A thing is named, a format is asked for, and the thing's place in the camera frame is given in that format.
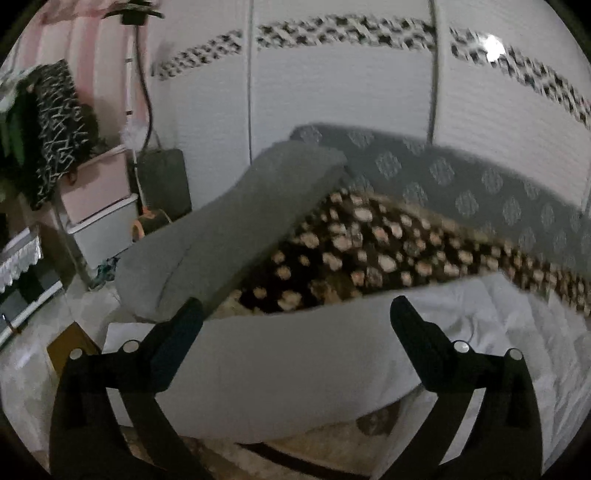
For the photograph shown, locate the orange round object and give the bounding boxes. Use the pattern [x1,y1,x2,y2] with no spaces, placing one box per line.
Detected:
[131,208,172,243]

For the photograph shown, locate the black pole stand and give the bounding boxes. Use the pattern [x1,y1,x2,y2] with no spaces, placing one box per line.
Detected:
[104,0,164,153]

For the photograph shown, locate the black patterned hanging cloth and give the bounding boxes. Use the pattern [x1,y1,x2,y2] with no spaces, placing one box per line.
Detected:
[30,60,93,210]

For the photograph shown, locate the white padded garment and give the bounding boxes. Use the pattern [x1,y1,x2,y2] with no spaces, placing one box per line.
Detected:
[102,271,591,467]

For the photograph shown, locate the floral blanket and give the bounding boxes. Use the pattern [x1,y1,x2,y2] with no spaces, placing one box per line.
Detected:
[124,187,591,480]

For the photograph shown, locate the cardboard box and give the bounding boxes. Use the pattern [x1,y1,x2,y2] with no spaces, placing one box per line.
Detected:
[46,320,100,374]

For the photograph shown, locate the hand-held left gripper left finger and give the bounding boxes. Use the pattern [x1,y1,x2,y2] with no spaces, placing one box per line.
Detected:
[48,296,218,480]

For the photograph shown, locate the grey armrest cushion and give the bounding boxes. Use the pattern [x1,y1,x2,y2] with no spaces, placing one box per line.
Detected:
[115,141,348,321]

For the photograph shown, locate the white lace cloth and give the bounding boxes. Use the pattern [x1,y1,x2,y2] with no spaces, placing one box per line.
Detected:
[0,226,44,294]

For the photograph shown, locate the green cloth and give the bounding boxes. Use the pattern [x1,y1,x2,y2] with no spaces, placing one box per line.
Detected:
[0,88,29,168]

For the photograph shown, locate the white louvred wardrobe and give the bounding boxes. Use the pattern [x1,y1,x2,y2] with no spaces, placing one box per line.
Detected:
[143,0,591,222]

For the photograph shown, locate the grey patterned headboard cushion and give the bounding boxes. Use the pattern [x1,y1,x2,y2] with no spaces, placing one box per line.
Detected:
[288,124,591,278]

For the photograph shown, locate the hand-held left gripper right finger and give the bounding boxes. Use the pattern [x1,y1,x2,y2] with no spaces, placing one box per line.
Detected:
[369,295,543,480]

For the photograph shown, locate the white plastic drawer unit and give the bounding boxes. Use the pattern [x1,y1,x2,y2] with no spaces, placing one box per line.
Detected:
[68,194,141,278]

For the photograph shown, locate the dark grey hanging bag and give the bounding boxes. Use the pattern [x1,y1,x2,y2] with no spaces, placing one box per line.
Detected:
[137,148,192,223]

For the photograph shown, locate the pink curtain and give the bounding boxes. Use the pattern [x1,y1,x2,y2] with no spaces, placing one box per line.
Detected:
[14,9,139,116]

